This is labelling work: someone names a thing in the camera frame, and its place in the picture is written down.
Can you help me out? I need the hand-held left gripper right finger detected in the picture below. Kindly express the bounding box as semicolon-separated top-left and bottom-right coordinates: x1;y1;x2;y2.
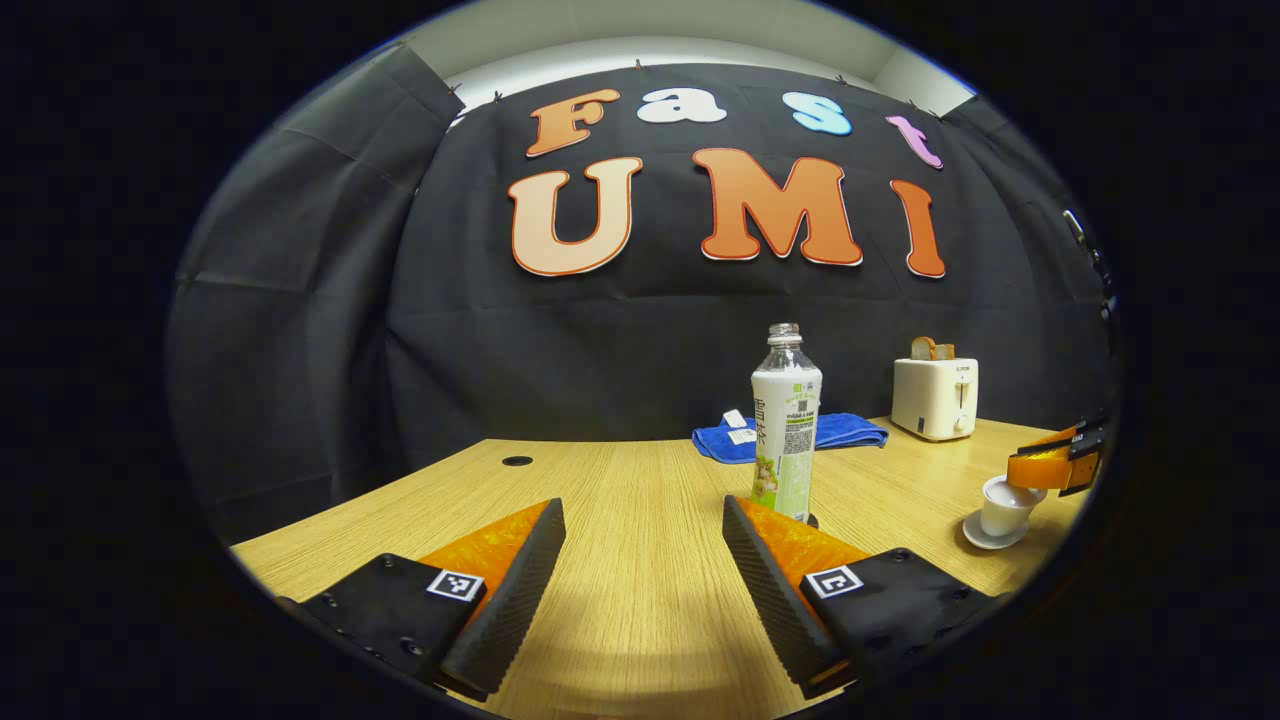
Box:
722;494;993;701

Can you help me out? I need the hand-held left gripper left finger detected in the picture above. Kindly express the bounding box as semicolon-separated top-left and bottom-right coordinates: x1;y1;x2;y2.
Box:
298;498;567;703

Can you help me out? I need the blue towel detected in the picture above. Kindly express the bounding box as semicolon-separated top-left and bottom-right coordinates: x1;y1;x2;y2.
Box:
691;408;890;465

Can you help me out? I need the clear water bottle green label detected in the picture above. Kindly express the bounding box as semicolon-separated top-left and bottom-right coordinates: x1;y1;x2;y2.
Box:
750;323;824;525

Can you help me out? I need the cream toaster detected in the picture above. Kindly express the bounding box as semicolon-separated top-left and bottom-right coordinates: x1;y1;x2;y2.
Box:
890;357;981;443

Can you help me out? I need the white teacup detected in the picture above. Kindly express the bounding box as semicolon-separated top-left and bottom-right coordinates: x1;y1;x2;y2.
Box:
980;476;1048;539

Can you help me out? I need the white saucer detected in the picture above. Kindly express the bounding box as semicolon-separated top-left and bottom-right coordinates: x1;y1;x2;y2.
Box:
962;510;1032;552

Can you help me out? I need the metal backdrop frame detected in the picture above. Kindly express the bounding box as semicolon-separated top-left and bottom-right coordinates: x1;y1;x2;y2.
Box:
1061;207;1117;323

